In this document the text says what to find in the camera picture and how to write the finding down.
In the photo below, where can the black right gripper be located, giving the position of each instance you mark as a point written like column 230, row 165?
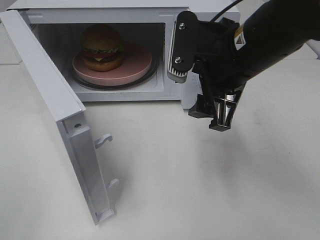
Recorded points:
column 216, row 52

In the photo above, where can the white microwave door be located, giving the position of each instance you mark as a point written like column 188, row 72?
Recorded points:
column 64, row 112

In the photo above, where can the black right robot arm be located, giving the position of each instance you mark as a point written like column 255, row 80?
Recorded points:
column 273, row 32

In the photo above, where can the white microwave oven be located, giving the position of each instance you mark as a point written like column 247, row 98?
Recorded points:
column 46, row 36

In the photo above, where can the burger with lettuce and tomato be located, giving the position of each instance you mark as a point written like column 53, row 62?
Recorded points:
column 102, row 48

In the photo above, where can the glass microwave turntable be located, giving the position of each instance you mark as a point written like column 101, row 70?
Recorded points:
column 128, row 75

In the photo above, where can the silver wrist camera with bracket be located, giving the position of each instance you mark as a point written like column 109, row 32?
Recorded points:
column 183, row 46

